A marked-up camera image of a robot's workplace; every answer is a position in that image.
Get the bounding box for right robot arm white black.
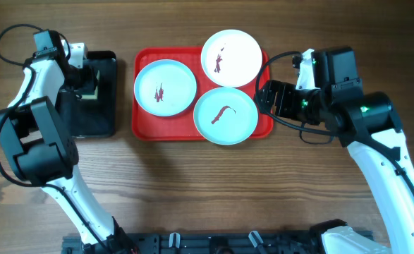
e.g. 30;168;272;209
254;46;414;253

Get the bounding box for black plastic tray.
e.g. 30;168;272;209
56;51;118;138

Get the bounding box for green yellow sponge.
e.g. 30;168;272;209
78;70;100;100

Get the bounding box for black mounting rail base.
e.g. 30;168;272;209
61;229;375;254

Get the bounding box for light blue plate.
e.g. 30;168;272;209
134;59;197;117

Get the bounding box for light green plate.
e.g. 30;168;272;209
193;87;259;145

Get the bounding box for white plate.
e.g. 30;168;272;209
200;29;262;87

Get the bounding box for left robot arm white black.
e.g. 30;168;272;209
0;28;139;253

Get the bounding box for red plastic tray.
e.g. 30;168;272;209
131;47;274;143

